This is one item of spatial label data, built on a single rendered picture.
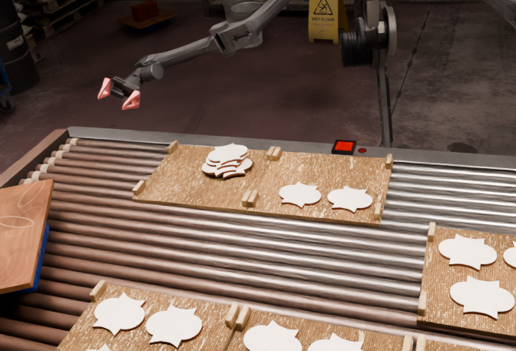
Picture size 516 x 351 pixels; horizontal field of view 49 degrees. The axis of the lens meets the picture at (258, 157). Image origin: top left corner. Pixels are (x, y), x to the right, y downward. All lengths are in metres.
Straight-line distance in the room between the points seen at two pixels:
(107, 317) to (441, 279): 0.85
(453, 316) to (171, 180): 1.03
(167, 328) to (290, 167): 0.76
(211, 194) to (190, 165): 0.21
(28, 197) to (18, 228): 0.16
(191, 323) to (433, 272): 0.63
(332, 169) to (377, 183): 0.17
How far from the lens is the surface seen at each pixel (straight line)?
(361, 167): 1.93
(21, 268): 1.66
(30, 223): 1.81
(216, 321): 1.46
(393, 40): 2.40
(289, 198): 1.79
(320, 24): 5.46
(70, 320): 1.63
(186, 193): 1.91
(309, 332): 1.41
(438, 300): 1.48
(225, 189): 1.89
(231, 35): 1.93
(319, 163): 1.95
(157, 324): 1.49
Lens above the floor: 2.01
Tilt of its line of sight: 32 degrees down
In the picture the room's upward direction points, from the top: 8 degrees counter-clockwise
